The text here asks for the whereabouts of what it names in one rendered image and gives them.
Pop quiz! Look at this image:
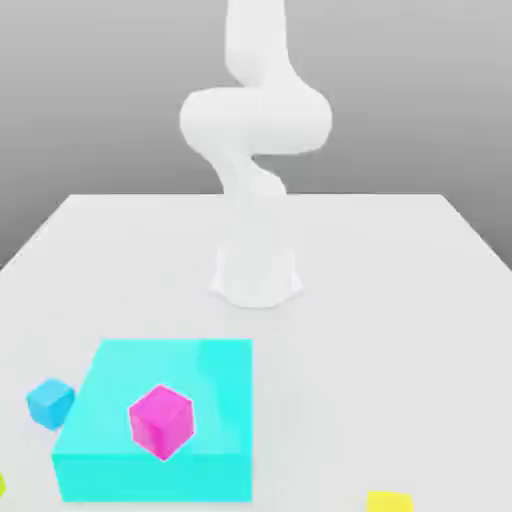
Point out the small magenta cube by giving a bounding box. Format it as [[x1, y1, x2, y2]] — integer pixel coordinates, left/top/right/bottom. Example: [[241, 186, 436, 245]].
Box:
[[128, 383, 196, 463]]

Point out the small blue cube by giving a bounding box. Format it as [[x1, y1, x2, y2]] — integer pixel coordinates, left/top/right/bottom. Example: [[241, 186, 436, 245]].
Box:
[[25, 377, 76, 432]]

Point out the small yellow cube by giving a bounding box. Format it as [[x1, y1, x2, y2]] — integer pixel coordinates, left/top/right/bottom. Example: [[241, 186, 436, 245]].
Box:
[[366, 490, 414, 512]]

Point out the large cyan box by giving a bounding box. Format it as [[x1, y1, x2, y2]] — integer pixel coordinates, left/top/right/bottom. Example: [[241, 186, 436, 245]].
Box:
[[51, 338, 254, 504]]

